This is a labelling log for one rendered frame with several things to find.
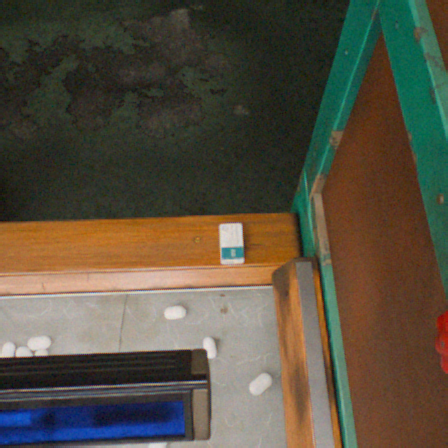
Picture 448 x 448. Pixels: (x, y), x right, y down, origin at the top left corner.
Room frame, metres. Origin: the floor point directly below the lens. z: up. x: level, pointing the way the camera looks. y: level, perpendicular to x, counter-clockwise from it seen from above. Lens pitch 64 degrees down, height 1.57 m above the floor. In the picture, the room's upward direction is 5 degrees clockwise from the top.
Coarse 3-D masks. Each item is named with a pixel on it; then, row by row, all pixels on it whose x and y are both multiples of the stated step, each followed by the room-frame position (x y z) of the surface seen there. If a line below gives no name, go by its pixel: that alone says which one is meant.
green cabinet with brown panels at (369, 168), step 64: (384, 0) 0.40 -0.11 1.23; (384, 64) 0.37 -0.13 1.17; (320, 128) 0.45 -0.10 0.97; (384, 128) 0.32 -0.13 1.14; (320, 192) 0.41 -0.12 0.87; (384, 192) 0.27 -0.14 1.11; (320, 256) 0.31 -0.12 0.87; (384, 256) 0.22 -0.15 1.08; (384, 320) 0.17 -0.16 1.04; (384, 384) 0.11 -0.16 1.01
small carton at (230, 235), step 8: (224, 224) 0.38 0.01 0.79; (232, 224) 0.39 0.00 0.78; (240, 224) 0.39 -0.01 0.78; (224, 232) 0.37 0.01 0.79; (232, 232) 0.37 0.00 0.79; (240, 232) 0.37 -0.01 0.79; (224, 240) 0.36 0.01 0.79; (232, 240) 0.36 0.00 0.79; (240, 240) 0.36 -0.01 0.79; (224, 248) 0.34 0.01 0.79; (232, 248) 0.35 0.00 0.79; (240, 248) 0.35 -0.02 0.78; (224, 256) 0.33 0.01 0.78; (232, 256) 0.33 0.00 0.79; (240, 256) 0.33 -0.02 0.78
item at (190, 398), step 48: (0, 384) 0.07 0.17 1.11; (48, 384) 0.07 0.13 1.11; (96, 384) 0.07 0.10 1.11; (144, 384) 0.08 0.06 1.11; (192, 384) 0.08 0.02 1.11; (0, 432) 0.03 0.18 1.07; (48, 432) 0.04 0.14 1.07; (96, 432) 0.04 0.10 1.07; (144, 432) 0.04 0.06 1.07; (192, 432) 0.05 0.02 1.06
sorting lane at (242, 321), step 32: (224, 288) 0.30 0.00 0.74; (256, 288) 0.30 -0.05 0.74; (0, 320) 0.21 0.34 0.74; (32, 320) 0.22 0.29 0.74; (64, 320) 0.22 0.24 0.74; (96, 320) 0.23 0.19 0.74; (128, 320) 0.23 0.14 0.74; (160, 320) 0.24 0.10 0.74; (192, 320) 0.24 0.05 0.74; (224, 320) 0.24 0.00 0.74; (256, 320) 0.25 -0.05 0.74; (0, 352) 0.16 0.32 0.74; (32, 352) 0.17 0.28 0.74; (64, 352) 0.17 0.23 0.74; (96, 352) 0.18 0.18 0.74; (224, 352) 0.20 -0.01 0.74; (256, 352) 0.20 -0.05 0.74; (224, 384) 0.15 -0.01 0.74; (224, 416) 0.10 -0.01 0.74; (256, 416) 0.11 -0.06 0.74
